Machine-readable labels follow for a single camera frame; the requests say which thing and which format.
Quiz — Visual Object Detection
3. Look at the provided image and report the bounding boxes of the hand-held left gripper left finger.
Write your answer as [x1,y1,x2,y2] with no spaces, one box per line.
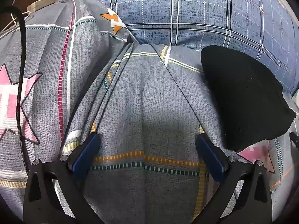
[23,133,105,224]

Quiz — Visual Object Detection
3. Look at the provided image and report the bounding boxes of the black cable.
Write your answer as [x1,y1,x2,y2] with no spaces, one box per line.
[0,6,32,172]

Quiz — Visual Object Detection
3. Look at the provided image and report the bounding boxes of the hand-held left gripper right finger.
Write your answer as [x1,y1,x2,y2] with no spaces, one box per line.
[192,133,272,224]

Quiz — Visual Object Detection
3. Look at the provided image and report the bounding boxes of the grey patterned quilt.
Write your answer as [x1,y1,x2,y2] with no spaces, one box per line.
[0,0,295,224]

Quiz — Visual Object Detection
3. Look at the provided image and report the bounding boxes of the beige power strip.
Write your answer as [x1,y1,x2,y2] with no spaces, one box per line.
[27,0,59,13]

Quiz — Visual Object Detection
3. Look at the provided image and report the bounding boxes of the black pants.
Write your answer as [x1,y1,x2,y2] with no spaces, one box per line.
[201,45,297,152]

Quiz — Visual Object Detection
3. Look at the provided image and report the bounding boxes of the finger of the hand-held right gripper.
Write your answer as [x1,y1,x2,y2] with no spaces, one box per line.
[289,132,299,150]

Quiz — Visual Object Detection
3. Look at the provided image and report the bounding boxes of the thin white wire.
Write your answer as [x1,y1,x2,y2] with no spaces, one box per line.
[9,10,31,29]

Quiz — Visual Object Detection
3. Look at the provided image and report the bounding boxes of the blue plaid pillow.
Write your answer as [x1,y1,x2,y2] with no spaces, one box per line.
[67,0,299,98]

